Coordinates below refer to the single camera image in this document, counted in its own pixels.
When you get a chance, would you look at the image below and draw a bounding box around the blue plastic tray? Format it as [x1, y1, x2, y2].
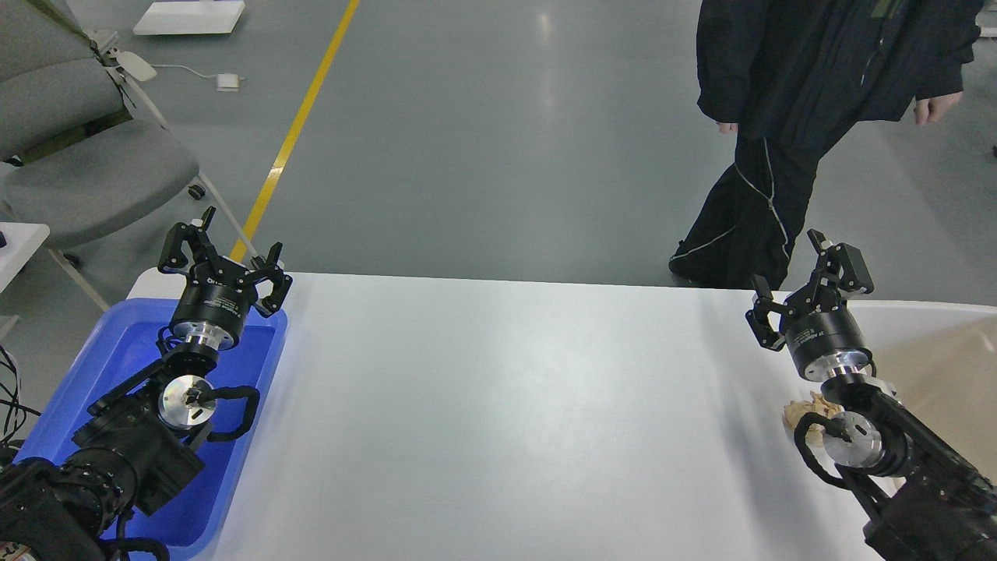
[17, 298, 288, 560]

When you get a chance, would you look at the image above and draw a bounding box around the beige paper ball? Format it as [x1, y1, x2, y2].
[782, 391, 844, 448]

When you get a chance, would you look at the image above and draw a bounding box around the grey office chair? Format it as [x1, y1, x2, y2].
[1, 1, 222, 310]

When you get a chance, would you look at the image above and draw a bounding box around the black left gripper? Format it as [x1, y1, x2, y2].
[157, 206, 293, 351]

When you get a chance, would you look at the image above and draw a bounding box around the black cables bundle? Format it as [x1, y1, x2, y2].
[0, 343, 41, 449]

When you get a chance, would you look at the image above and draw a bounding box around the white flat board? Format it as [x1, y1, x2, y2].
[132, 1, 245, 36]

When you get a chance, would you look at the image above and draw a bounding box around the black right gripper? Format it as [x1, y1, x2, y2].
[745, 228, 875, 383]

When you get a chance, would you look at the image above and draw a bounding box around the beige plastic bin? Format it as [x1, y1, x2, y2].
[851, 302, 996, 482]

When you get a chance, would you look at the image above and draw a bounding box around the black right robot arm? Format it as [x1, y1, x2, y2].
[745, 228, 996, 560]

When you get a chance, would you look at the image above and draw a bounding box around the white power adapter with cable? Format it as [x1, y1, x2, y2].
[152, 64, 245, 92]

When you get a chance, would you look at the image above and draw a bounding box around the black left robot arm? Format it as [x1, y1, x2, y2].
[1, 207, 292, 560]

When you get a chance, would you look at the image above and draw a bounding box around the white side table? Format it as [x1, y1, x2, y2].
[1, 221, 51, 292]

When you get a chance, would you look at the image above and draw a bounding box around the person in black clothes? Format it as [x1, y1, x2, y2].
[668, 1, 985, 290]

